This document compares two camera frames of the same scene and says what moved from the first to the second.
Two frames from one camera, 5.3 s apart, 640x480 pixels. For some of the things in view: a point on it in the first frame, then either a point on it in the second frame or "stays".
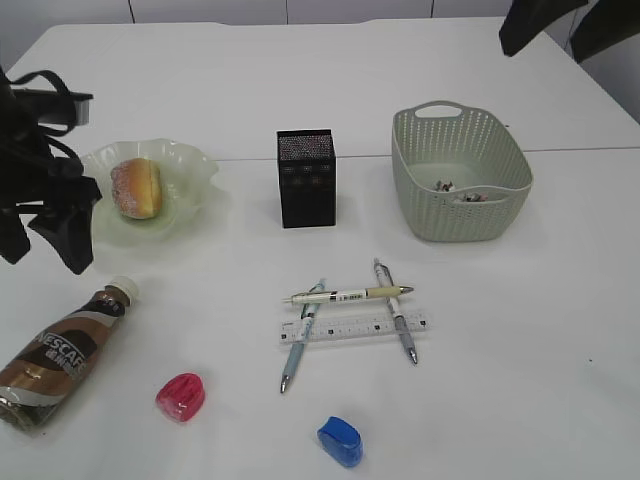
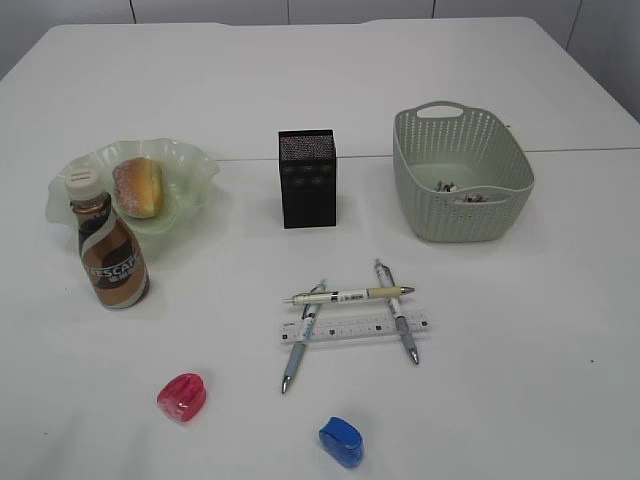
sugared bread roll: (136, 185) stays
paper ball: (475, 197) stays
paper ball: (445, 187) stays
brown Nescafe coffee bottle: (36, 380) to (113, 259)
